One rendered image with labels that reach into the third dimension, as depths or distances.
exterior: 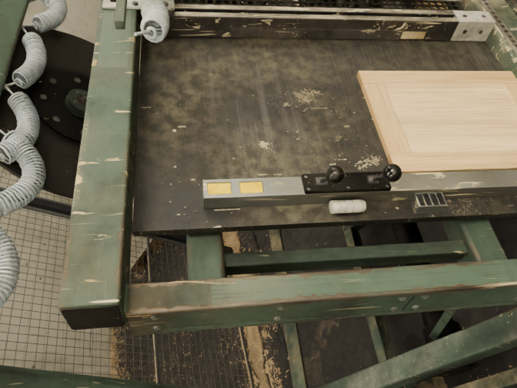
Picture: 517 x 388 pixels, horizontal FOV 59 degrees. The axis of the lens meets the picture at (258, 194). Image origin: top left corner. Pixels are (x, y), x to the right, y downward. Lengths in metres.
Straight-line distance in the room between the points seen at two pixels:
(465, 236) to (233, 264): 0.55
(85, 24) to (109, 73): 5.67
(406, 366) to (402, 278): 0.77
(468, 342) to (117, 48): 1.29
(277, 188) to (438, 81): 0.65
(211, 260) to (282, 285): 0.19
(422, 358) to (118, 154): 1.15
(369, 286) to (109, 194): 0.53
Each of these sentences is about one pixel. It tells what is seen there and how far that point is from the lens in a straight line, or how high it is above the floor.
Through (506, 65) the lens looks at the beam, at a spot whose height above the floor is 0.89.
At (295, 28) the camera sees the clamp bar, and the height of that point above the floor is 1.45.
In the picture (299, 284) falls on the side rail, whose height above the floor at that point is 1.58.
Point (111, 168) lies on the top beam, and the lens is 0.97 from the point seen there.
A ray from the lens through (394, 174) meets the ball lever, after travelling 0.96.
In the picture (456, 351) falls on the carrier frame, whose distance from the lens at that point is 1.60.
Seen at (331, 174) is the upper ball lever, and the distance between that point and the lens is 0.92.
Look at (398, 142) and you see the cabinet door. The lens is 1.22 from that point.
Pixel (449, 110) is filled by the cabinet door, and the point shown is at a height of 1.12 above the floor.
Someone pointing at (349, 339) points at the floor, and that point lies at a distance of 2.94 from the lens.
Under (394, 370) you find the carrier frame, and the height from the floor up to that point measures 0.79.
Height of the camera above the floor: 2.15
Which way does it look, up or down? 33 degrees down
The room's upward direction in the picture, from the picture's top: 71 degrees counter-clockwise
